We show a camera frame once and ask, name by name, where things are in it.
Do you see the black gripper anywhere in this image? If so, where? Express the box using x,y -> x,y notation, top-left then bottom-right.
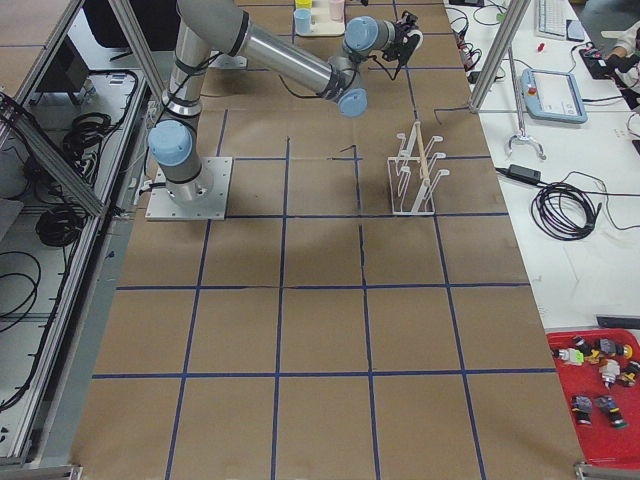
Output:
384,13 -> 423,63

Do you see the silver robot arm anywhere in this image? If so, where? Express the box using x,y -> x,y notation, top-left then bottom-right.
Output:
148,1 -> 423,206

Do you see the pink cup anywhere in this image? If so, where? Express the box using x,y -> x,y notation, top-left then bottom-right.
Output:
328,0 -> 345,22

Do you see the light blue cup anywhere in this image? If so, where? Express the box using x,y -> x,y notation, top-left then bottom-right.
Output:
294,8 -> 312,35

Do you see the yellow cup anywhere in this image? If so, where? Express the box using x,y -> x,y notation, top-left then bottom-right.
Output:
295,0 -> 313,10

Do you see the cream rabbit tray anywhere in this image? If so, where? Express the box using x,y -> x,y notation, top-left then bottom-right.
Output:
298,8 -> 345,37

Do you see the white keyboard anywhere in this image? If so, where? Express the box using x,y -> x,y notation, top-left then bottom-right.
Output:
534,0 -> 567,40

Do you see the grabber reach tool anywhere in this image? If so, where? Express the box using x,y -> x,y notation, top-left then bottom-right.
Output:
506,47 -> 546,161

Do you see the blue teach pendant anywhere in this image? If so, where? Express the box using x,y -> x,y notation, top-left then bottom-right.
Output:
520,68 -> 588,124

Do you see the black power adapter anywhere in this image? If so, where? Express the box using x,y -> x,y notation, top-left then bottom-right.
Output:
496,164 -> 541,185

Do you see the red parts tray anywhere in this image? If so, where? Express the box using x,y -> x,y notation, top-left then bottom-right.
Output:
547,329 -> 639,469

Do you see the aluminium frame post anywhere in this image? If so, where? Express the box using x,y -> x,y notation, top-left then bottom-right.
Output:
469,0 -> 530,113

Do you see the white wire cup rack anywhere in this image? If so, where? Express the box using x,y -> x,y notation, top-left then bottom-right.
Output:
386,121 -> 450,216

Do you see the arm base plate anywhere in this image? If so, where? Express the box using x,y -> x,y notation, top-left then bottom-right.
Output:
146,157 -> 233,221
209,52 -> 248,70

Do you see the coiled black cable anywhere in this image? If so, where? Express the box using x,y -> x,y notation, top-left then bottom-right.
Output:
530,170 -> 609,244

